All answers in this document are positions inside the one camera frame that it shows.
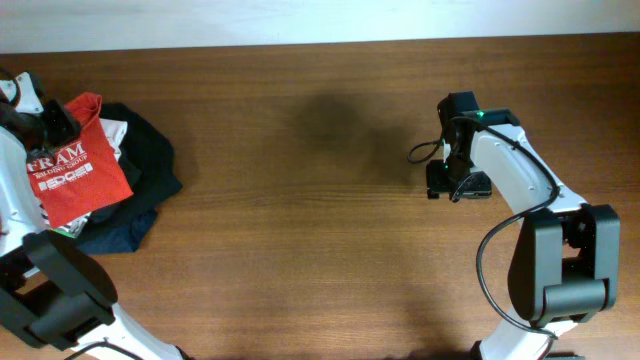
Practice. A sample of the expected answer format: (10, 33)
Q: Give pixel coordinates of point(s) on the orange printed t-shirt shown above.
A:
(82, 176)

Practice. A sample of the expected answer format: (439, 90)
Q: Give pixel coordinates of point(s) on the navy blue folded garment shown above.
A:
(104, 239)

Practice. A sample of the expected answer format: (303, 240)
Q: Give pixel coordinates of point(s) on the white folded garment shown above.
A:
(115, 131)

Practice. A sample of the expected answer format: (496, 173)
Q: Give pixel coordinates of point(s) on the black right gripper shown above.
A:
(436, 181)

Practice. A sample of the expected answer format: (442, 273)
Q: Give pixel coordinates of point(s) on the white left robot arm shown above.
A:
(52, 294)

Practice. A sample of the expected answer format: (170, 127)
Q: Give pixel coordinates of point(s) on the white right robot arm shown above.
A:
(565, 263)

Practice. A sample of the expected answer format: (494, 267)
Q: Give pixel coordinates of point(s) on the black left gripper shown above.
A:
(70, 128)

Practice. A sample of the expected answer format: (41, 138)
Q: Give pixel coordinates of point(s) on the black folded garment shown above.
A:
(151, 153)

